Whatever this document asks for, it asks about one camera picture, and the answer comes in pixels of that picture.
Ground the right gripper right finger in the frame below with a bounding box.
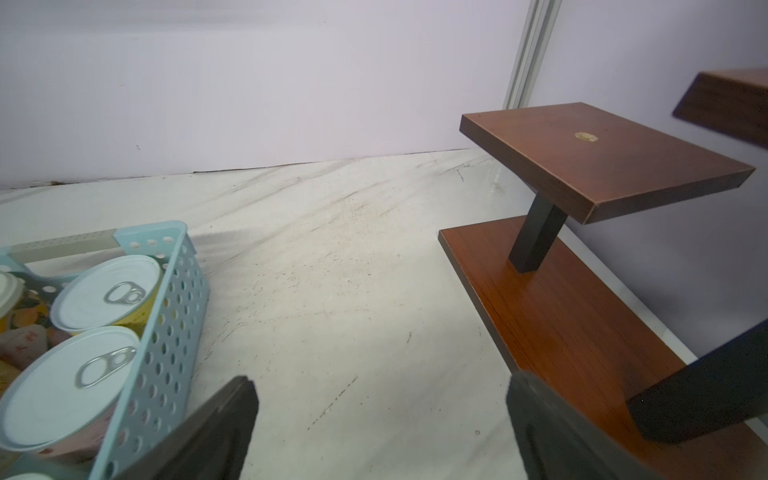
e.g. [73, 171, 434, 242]
[506, 371, 660, 479]

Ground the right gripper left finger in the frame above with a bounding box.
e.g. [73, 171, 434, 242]
[118, 376, 259, 480]

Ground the pink can pull tab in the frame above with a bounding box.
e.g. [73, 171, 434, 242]
[1, 326, 140, 464]

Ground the yellow can pull tab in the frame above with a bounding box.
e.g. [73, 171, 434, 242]
[50, 255, 163, 335]

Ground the green can pull tab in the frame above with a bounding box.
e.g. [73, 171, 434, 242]
[3, 472, 53, 480]

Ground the light blue plastic basket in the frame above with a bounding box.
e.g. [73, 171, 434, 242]
[1, 221, 210, 479]

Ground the brown wooden tiered shelf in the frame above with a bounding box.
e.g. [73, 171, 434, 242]
[439, 103, 767, 479]

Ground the aluminium frame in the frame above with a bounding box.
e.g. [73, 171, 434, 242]
[503, 0, 562, 109]

